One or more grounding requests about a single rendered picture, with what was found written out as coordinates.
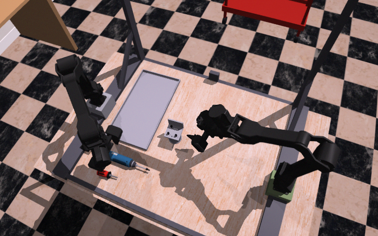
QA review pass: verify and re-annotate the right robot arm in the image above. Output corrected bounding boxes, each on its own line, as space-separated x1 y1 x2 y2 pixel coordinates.
55 54 111 168

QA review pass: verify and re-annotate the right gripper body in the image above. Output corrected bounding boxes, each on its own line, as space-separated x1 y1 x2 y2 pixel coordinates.
88 125 123 172

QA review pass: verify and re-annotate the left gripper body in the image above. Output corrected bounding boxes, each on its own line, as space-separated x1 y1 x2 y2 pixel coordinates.
191 124 223 152

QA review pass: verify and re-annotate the blue electric screwdriver barrel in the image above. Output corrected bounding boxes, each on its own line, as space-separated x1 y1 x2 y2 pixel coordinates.
109 151 146 169

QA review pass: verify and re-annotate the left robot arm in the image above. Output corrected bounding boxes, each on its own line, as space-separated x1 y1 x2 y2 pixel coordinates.
196 104 341 195

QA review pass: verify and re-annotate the red screwdriver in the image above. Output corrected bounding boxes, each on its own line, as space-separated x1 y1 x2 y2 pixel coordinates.
96 170 118 179

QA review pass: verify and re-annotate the grey metal l-shaped bracket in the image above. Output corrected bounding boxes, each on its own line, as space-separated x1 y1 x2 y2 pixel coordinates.
164 118 184 141

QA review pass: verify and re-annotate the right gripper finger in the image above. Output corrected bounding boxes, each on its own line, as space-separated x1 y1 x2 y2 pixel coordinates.
112 137 121 145

